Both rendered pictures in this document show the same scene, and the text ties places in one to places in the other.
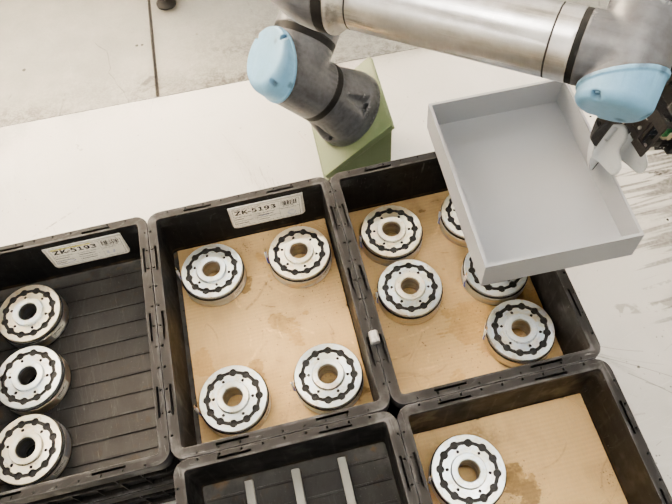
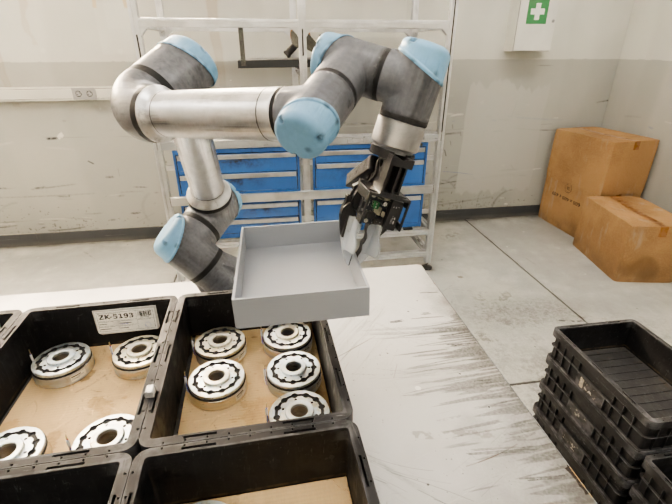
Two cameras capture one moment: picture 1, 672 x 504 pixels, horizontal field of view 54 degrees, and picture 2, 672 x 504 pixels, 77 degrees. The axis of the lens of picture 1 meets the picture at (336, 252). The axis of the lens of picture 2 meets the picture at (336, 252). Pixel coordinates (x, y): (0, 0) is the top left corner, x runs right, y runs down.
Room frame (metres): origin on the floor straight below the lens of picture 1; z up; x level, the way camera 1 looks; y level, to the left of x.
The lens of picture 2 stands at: (-0.15, -0.30, 1.41)
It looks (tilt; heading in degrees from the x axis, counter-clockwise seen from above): 26 degrees down; 357
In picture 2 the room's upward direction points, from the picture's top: straight up
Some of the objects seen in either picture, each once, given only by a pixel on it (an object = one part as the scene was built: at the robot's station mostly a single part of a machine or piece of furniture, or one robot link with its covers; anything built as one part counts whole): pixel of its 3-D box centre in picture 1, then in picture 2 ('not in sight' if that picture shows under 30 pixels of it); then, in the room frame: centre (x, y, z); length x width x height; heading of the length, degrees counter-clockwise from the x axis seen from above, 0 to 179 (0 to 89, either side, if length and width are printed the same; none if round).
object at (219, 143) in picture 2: not in sight; (305, 140); (2.42, -0.24, 0.91); 1.70 x 0.10 x 0.05; 96
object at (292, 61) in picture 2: not in sight; (341, 63); (2.65, -0.47, 1.32); 1.20 x 0.45 x 0.06; 96
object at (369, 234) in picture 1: (391, 231); (220, 342); (0.58, -0.10, 0.86); 0.10 x 0.10 x 0.01
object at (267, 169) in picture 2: not in sight; (241, 195); (2.35, 0.15, 0.60); 0.72 x 0.03 x 0.56; 96
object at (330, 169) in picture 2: not in sight; (370, 188); (2.44, -0.64, 0.60); 0.72 x 0.03 x 0.56; 96
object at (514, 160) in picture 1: (525, 175); (297, 265); (0.52, -0.27, 1.07); 0.27 x 0.20 x 0.05; 5
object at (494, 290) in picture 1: (495, 268); (293, 369); (0.49, -0.25, 0.86); 0.10 x 0.10 x 0.01
